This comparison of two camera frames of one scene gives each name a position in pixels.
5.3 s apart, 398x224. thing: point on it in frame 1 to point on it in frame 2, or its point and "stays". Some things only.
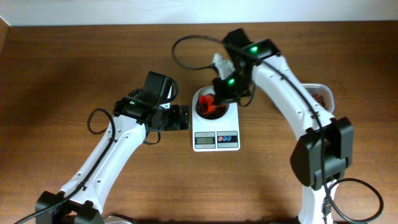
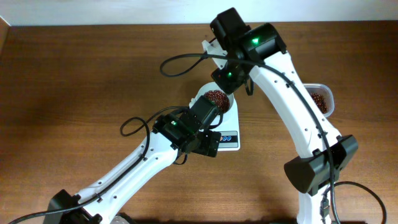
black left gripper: x=184 y=117 to x=207 y=107
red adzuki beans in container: x=319 y=98 stays
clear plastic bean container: x=321 y=94 stays
